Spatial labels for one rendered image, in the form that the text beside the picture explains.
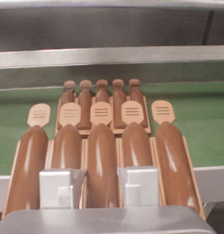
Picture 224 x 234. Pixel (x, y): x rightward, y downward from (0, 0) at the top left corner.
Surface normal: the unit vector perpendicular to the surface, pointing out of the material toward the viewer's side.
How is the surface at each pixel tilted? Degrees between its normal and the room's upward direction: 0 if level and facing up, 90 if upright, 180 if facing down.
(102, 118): 2
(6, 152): 2
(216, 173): 90
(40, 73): 90
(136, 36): 90
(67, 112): 2
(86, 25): 90
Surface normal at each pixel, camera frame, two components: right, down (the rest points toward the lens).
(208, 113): 0.00, -0.71
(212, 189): 0.05, 0.70
